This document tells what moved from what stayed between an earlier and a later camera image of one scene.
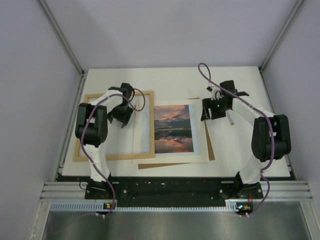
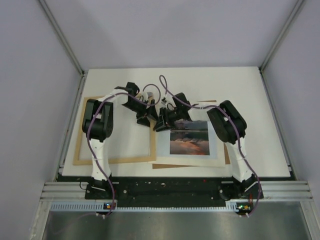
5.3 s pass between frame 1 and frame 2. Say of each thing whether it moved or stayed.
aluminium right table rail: stayed
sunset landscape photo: moved
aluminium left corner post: stayed
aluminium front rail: stayed
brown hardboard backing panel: moved
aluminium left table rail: stayed
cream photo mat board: moved
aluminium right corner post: stayed
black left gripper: moved
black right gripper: moved
